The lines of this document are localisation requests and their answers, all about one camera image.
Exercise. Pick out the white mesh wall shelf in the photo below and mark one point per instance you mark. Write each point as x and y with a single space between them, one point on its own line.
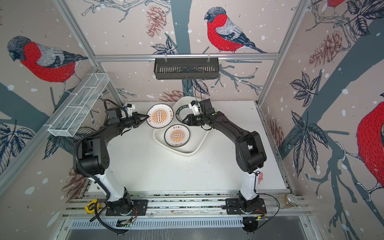
81 102

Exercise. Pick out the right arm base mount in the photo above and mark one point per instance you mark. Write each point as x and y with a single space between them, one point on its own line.
240 205

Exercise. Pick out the orange sunburst plate back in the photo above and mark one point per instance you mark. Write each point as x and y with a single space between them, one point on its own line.
160 116

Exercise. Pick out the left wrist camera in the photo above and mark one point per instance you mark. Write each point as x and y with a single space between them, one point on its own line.
129 109

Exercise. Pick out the pink bear toy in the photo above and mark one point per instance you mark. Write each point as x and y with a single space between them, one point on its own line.
260 178

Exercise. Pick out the white plastic bin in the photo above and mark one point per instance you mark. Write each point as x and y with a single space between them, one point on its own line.
198 134

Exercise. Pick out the orange sunburst plate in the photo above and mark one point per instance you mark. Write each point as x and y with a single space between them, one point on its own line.
177 136
160 116

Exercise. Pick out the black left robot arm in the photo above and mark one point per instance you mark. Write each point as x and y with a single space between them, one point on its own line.
92 160

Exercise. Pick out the yellow tape measure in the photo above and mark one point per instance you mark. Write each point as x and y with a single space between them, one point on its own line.
91 206

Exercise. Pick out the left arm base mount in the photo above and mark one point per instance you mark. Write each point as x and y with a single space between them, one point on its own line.
121 208

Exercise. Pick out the aluminium frame crossbar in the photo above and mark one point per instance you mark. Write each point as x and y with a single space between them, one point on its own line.
149 58

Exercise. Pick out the black hanging wire basket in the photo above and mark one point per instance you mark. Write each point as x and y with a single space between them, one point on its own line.
186 69

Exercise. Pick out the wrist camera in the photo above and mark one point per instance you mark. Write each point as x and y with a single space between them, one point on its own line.
194 106
129 109

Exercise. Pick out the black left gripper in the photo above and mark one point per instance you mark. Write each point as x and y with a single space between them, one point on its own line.
136 118

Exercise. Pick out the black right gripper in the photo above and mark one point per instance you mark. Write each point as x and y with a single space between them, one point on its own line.
192 120

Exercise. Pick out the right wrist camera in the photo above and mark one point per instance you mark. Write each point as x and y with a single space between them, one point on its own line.
194 106

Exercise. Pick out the green rim plate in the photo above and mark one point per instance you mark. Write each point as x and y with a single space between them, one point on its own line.
183 112

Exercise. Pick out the small glass jar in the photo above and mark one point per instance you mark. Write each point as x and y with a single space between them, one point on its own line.
288 201

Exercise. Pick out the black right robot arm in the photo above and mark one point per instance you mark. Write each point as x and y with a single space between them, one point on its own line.
249 149

